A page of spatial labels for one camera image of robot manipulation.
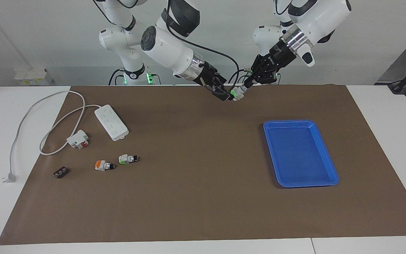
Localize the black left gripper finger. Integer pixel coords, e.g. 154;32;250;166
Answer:
244;55;267;89
251;69;279;88

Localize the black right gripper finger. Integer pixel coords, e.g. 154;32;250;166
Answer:
217;76;237;98
208;86;232;102

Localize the selector switch with green block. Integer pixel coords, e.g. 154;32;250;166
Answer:
230;86;248;102

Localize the blue plastic tray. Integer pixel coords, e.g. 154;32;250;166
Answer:
263;120;340;188

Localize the brown paper table mat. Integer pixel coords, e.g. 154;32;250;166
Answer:
0;84;406;246

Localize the white power strip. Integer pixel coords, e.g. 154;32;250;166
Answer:
94;104;129;141

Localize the white red circuit breaker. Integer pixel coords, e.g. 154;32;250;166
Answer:
66;130;89;150

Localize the black left base cable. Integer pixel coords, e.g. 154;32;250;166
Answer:
228;69;253;84

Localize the black base cable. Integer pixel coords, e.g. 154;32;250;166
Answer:
109;68;124;86
228;69;253;84

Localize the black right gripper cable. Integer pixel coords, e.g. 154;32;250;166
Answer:
164;0;240;90

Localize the black right base cable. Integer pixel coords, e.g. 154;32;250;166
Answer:
109;68;124;86

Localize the green push-button switch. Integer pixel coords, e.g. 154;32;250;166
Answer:
119;154;139;165

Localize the selector switch with orange block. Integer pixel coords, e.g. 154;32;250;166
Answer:
95;160;116;172

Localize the white wall socket box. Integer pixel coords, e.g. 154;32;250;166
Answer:
14;69;53;86

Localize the white power strip cable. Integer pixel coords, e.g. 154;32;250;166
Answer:
2;90;101;184

